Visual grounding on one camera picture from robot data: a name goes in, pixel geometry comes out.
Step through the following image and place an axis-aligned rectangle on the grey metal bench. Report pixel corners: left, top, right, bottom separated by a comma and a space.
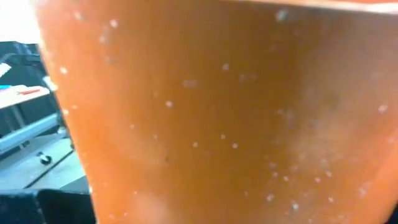
0, 112, 62, 155

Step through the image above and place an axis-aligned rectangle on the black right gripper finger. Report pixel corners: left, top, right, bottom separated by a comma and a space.
0, 188, 96, 224

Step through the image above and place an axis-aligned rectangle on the wooden worktable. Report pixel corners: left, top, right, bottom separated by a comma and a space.
0, 84, 51, 110

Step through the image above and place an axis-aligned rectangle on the red marker pen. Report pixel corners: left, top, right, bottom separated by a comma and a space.
17, 88, 42, 96

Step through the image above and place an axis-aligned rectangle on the orange pumpkin cereal box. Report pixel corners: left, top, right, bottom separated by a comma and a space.
32, 0, 398, 224

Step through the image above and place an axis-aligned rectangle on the black caster wheel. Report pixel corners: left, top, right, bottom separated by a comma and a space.
36, 151, 53, 166

